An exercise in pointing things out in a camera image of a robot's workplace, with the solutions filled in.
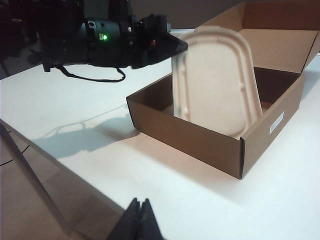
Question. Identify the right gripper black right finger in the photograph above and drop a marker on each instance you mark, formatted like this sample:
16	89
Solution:
148	222

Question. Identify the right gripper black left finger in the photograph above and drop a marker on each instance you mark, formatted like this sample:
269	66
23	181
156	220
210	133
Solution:
127	222

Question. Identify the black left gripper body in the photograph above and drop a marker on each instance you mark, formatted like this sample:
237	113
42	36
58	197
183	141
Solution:
133	42

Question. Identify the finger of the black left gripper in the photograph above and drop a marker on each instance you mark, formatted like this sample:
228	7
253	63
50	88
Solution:
167	43

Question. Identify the beige moulded pulp lid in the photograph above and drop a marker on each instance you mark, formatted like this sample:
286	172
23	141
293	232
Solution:
215	80

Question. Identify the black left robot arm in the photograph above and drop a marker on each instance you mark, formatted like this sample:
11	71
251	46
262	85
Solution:
75	37

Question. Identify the open brown cardboard box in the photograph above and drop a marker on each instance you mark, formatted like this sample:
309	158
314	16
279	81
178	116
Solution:
200	140

